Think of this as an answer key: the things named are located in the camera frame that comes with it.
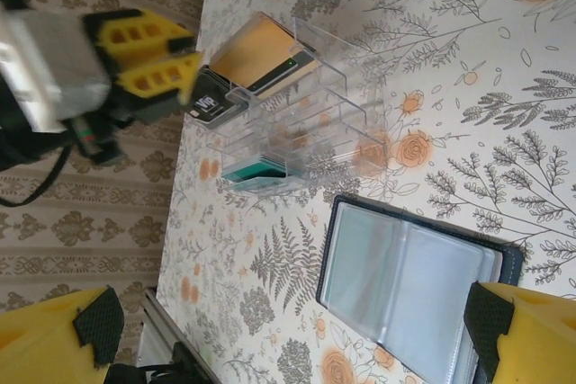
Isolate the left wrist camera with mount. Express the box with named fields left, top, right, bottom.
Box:
left=0, top=9, right=113, bottom=134

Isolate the thin black cable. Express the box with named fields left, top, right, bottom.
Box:
left=0, top=149, right=73, bottom=208

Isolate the teal card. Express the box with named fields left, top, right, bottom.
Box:
left=221, top=153, right=289, bottom=182

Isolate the black VIP card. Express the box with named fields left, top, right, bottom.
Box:
left=185, top=66, right=248, bottom=129

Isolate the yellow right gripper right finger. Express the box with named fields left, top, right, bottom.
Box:
left=463, top=280, right=576, bottom=384

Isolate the aluminium front beam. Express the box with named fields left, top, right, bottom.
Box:
left=134, top=288, right=212, bottom=384

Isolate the dark blue leather card holder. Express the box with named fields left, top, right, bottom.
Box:
left=314, top=194, right=526, bottom=384

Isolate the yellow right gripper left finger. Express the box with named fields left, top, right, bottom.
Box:
left=0, top=285, right=125, bottom=384

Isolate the black and wood block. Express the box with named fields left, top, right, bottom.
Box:
left=209, top=18, right=319, bottom=98

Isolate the floral patterned table cover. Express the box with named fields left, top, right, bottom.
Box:
left=155, top=0, right=576, bottom=384

